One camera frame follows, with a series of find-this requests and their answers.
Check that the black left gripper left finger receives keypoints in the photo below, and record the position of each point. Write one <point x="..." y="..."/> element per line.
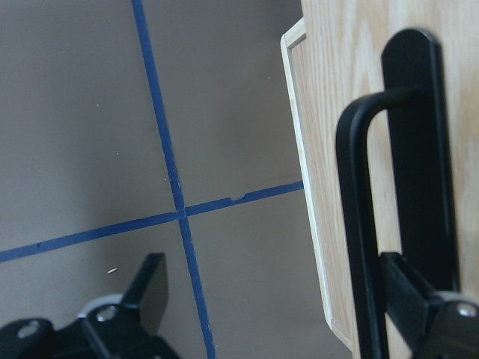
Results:
<point x="113" y="326"/>

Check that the black metal drawer handle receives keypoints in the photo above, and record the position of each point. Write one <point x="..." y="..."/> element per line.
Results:
<point x="414" y="101"/>

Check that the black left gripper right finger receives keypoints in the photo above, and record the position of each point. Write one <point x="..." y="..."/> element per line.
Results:
<point x="433" y="324"/>

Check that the light wooden drawer cabinet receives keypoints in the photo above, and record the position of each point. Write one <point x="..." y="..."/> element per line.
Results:
<point x="290" y="39"/>

